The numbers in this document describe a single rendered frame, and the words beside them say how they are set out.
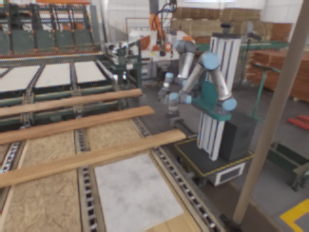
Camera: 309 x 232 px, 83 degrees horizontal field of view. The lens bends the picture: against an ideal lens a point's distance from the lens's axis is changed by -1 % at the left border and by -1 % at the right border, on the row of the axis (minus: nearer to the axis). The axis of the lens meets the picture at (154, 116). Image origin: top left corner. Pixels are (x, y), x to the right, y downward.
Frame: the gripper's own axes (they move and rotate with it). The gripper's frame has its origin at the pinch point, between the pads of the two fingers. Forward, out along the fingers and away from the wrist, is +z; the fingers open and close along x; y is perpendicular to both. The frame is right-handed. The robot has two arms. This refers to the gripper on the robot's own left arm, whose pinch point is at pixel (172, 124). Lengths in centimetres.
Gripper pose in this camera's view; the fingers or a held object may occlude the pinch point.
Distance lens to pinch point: 173.6
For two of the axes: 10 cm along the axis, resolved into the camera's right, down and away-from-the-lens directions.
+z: 0.0, 8.9, 4.6
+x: -9.1, 1.9, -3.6
